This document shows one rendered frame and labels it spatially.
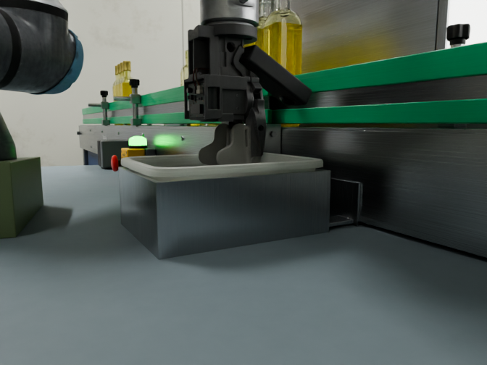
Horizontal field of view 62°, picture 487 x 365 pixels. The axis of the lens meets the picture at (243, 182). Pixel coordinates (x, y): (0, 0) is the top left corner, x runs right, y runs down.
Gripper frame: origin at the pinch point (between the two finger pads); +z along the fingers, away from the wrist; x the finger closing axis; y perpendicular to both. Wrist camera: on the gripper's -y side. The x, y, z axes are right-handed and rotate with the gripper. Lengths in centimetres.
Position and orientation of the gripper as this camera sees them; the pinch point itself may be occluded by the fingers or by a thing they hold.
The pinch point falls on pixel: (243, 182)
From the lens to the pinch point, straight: 56.4
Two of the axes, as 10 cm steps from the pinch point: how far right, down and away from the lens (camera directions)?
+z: 0.0, 9.9, 1.4
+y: -8.8, 0.6, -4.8
